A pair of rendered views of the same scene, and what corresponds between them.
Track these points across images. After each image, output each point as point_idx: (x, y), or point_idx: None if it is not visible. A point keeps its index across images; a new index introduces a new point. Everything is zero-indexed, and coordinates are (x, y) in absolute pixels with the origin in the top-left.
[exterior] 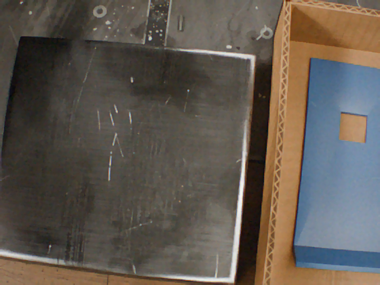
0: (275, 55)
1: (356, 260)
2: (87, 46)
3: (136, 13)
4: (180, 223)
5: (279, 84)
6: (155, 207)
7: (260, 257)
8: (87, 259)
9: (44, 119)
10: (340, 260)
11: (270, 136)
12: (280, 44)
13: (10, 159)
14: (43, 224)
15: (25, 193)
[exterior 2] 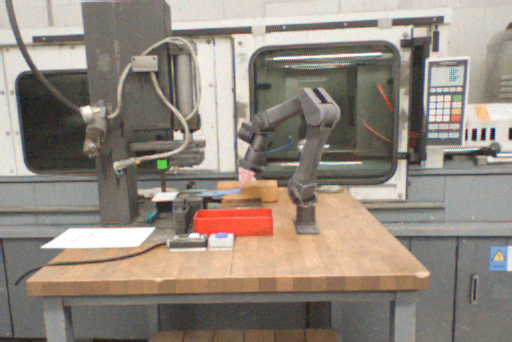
0: (223, 196)
1: None
2: (222, 205)
3: (213, 209)
4: (252, 200)
5: (231, 187)
6: (250, 201)
7: (257, 193)
8: (260, 203)
9: (236, 206)
10: None
11: (237, 196)
12: (224, 188)
13: (244, 207)
14: (255, 205)
15: (250, 206)
